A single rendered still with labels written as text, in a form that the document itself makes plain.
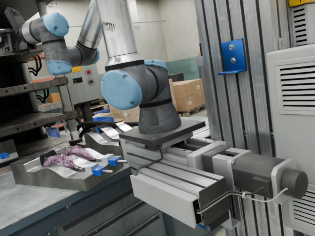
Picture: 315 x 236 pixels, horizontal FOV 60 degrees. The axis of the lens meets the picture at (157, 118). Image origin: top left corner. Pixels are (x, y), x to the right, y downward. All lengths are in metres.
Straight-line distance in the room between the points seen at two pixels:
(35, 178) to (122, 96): 0.79
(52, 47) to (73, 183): 0.58
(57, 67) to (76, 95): 1.29
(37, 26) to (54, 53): 0.10
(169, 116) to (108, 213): 0.69
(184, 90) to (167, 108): 5.16
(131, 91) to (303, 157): 0.45
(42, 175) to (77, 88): 1.02
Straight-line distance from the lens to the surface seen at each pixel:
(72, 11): 9.02
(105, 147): 1.52
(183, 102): 6.09
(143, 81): 0.77
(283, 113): 0.72
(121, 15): 0.79
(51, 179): 1.34
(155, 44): 10.43
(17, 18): 1.14
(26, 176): 1.49
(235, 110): 0.86
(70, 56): 0.98
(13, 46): 1.10
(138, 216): 1.54
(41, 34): 0.98
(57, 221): 1.28
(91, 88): 2.29
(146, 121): 0.89
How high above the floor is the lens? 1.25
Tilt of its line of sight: 11 degrees down
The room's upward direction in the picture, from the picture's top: 11 degrees counter-clockwise
